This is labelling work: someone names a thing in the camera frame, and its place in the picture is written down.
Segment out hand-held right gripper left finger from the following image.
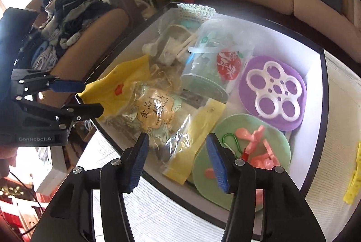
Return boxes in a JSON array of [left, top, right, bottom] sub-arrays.
[[30, 133, 150, 242]]

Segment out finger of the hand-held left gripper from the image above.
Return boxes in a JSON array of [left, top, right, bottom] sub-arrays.
[[15, 95, 105, 130], [11, 69, 86, 102]]

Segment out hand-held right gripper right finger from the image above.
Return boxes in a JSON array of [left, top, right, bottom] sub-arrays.
[[205, 133, 328, 242]]

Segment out yellow snack bag clear window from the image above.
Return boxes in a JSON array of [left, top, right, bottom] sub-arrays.
[[77, 55, 227, 185]]

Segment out dark box with white interior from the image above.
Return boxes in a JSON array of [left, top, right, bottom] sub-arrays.
[[76, 1, 330, 213]]

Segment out desktop with striped white cloth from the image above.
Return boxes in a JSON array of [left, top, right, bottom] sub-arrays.
[[42, 49, 361, 242]]

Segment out person's left hand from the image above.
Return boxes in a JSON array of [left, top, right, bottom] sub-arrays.
[[0, 146, 18, 178]]

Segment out green carabiner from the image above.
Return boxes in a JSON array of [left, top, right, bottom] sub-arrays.
[[222, 133, 245, 157]]

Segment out pink flower ornament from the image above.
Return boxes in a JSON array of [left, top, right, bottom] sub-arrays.
[[204, 125, 278, 179]]

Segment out green round mat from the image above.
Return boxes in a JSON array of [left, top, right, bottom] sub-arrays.
[[192, 114, 292, 212]]

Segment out pile of folded clothes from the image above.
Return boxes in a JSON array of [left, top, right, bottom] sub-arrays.
[[30, 0, 120, 71]]

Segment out brown armchair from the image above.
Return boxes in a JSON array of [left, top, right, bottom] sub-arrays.
[[25, 0, 134, 119]]

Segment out purple flower-shaped mat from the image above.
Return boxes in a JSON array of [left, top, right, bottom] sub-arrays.
[[238, 55, 308, 131]]

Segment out white perforated flower trivet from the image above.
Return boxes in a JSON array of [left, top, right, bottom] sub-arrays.
[[246, 61, 302, 122]]

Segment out clear bag of beige snacks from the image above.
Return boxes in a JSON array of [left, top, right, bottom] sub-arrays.
[[147, 62, 184, 94]]

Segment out white plastic scoop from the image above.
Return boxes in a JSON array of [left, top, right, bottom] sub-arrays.
[[142, 41, 167, 59]]

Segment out clear plastic cups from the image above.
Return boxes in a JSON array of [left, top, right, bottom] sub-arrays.
[[180, 19, 254, 103]]

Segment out yellow sachet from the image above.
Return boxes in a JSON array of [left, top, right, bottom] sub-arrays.
[[350, 141, 361, 175], [342, 171, 361, 205]]

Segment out white lace item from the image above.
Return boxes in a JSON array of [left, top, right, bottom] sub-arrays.
[[177, 3, 217, 20]]

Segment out black cable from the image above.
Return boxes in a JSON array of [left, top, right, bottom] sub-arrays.
[[8, 171, 43, 207]]

